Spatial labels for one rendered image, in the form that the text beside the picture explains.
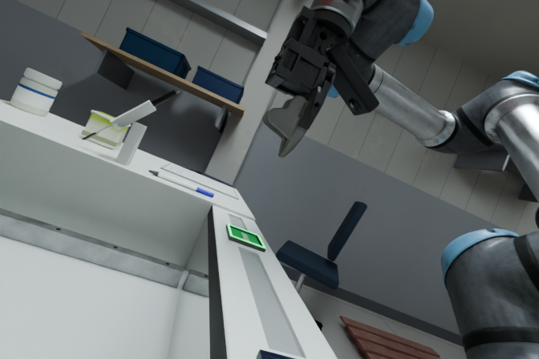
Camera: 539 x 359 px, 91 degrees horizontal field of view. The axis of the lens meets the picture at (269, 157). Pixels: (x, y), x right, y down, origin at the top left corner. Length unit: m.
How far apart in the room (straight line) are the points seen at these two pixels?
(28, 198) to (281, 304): 0.48
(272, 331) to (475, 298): 0.30
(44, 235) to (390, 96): 0.65
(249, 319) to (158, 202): 0.36
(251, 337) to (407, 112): 0.55
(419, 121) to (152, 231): 0.61
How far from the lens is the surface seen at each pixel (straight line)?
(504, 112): 0.73
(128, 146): 0.58
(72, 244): 0.53
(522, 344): 0.45
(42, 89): 0.83
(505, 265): 0.47
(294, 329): 0.26
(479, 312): 0.46
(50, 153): 0.60
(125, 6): 3.62
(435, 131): 0.73
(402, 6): 0.52
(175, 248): 0.58
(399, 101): 0.63
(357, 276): 3.68
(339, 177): 3.29
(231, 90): 2.45
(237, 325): 0.22
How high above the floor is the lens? 1.07
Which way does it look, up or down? 2 degrees up
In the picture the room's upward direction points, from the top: 24 degrees clockwise
